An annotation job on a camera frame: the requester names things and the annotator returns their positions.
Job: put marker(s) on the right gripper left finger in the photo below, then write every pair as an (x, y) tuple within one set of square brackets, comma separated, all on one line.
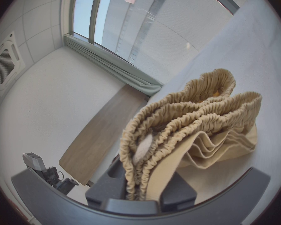
[(100, 191)]

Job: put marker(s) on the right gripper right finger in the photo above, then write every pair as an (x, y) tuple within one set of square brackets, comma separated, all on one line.
[(180, 193)]

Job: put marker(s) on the tan shorts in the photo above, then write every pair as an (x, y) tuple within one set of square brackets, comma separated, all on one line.
[(189, 116)]

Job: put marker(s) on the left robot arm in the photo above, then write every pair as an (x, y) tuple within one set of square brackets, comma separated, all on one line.
[(35, 163)]

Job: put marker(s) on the bed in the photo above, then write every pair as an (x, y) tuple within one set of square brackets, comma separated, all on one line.
[(236, 43)]

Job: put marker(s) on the grey-green curtain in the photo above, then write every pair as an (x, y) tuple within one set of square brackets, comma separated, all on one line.
[(121, 71)]

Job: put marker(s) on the white ceiling air vent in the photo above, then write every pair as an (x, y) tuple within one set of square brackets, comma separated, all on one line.
[(4, 64)]

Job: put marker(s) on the window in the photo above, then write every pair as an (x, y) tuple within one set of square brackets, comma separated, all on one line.
[(97, 13)]

